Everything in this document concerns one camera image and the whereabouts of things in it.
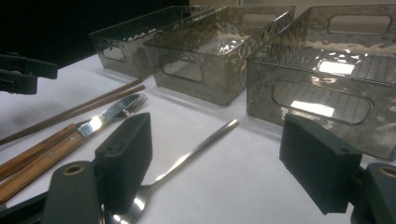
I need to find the clear grey plastic bin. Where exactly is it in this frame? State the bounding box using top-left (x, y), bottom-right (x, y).
top-left (246, 4), bottom-right (396, 161)
top-left (143, 5), bottom-right (296, 105)
top-left (89, 5), bottom-right (216, 79)

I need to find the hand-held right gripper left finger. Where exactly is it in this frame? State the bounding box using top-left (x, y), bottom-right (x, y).
top-left (93, 112), bottom-right (153, 216)

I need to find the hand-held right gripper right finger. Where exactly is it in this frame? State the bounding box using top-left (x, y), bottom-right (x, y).
top-left (278, 113), bottom-right (363, 216)

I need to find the wooden handled table knife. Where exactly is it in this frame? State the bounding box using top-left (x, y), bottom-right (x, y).
top-left (0, 93), bottom-right (142, 181)

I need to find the brown wooden chopstick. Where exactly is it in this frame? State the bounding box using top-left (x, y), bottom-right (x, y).
top-left (0, 77), bottom-right (145, 143)
top-left (0, 84), bottom-right (147, 147)

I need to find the wooden handled fork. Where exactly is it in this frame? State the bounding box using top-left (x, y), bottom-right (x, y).
top-left (0, 93), bottom-right (149, 204)

